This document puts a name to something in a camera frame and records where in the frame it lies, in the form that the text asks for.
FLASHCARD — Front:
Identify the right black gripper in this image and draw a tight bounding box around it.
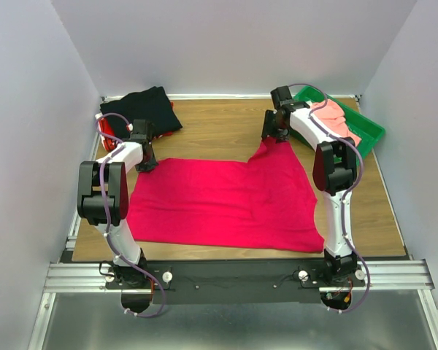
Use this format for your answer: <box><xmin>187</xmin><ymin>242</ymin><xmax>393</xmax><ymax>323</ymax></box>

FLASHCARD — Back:
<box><xmin>259</xmin><ymin>110</ymin><xmax>290</xmax><ymax>144</ymax></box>

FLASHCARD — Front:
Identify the magenta t shirt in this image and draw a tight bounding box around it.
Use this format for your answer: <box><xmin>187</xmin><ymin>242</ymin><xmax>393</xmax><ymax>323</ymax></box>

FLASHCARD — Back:
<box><xmin>127</xmin><ymin>138</ymin><xmax>324</xmax><ymax>253</ymax></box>

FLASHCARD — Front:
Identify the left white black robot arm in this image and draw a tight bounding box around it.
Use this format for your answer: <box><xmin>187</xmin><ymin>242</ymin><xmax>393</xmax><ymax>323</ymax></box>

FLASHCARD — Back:
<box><xmin>77</xmin><ymin>113</ymin><xmax>161</xmax><ymax>288</ymax></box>

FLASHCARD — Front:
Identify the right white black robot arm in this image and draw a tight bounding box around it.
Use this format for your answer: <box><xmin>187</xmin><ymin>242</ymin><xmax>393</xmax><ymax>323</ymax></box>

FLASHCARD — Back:
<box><xmin>261</xmin><ymin>85</ymin><xmax>364</xmax><ymax>286</ymax></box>

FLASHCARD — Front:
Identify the black folded t shirt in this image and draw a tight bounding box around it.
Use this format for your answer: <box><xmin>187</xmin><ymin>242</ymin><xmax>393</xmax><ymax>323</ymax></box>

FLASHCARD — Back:
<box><xmin>100</xmin><ymin>87</ymin><xmax>183</xmax><ymax>138</ymax></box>

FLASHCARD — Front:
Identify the salmon pink t shirt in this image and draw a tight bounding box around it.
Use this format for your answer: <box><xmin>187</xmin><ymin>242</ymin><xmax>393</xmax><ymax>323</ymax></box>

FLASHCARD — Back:
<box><xmin>311</xmin><ymin>99</ymin><xmax>361</xmax><ymax>146</ymax></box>

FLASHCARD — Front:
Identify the green plastic bin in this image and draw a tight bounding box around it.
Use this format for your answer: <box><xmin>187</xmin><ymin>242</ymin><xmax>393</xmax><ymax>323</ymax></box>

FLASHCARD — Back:
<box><xmin>292</xmin><ymin>86</ymin><xmax>385</xmax><ymax>158</ymax></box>

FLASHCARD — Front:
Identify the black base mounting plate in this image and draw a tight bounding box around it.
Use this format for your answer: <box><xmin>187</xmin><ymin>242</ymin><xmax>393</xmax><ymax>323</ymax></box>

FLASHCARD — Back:
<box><xmin>99</xmin><ymin>258</ymin><xmax>365</xmax><ymax>310</ymax></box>

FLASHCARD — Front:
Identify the aluminium frame rail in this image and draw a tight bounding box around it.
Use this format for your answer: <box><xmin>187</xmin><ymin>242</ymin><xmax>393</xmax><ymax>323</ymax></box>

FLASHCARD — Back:
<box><xmin>44</xmin><ymin>260</ymin><xmax>434</xmax><ymax>293</ymax></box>

